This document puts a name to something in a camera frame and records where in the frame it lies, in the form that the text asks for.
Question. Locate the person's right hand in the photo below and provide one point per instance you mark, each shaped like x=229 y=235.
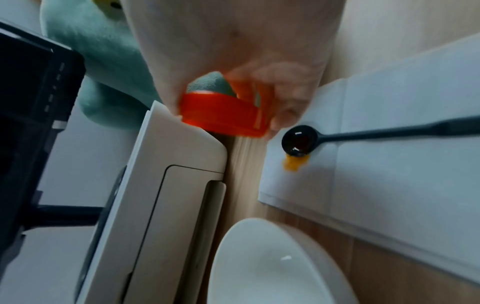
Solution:
x=232 y=44

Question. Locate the orange plastic lid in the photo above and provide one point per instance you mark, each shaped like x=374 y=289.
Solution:
x=225 y=114

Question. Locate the orange sauce stain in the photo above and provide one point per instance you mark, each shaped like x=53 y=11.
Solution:
x=296 y=161

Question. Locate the teal plush toy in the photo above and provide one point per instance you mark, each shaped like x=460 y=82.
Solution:
x=97 y=65

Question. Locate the black measuring spoon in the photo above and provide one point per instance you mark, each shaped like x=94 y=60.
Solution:
x=375 y=135

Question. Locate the white appliance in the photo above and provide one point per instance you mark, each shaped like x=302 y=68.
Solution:
x=157 y=207

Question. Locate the white paper towel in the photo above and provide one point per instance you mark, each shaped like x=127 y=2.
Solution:
x=382 y=166

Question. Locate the black monitor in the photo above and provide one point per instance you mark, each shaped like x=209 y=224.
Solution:
x=30 y=133

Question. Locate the white ceramic bowl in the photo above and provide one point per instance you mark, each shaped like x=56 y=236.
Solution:
x=277 y=267

